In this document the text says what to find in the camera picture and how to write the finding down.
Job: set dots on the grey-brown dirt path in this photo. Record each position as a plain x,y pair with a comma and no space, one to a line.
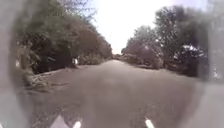
116,90

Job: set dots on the row of trees and bushes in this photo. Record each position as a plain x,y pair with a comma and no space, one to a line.
56,43
166,46

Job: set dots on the robot's own part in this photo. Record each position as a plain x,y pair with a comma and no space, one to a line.
77,124
149,124

